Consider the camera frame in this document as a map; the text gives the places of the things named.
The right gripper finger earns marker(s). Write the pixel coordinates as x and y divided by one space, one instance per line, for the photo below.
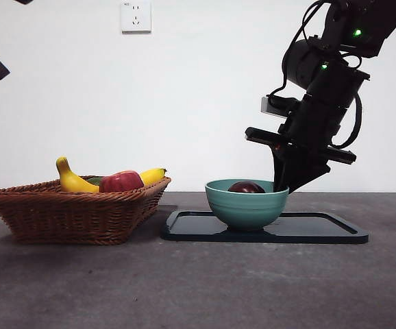
283 164
311 171

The dark red plum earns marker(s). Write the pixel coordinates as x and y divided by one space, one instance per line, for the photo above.
246 188

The teal ribbed bowl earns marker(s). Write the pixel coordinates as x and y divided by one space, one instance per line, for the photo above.
246 209

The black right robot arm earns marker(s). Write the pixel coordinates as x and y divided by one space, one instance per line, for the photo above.
335 82

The dark rectangular tray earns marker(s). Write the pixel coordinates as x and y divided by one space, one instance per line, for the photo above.
191 228

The yellow banana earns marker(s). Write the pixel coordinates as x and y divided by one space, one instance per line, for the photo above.
71 181

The green vegetable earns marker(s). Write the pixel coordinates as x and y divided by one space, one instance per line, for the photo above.
95 181

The red apple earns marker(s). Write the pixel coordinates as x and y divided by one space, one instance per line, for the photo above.
122 181

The brown wicker basket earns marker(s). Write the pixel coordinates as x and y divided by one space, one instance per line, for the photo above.
64 219

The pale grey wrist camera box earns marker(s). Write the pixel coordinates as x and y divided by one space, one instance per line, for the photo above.
264 106

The white wall socket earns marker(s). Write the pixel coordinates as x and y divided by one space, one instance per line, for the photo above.
136 24

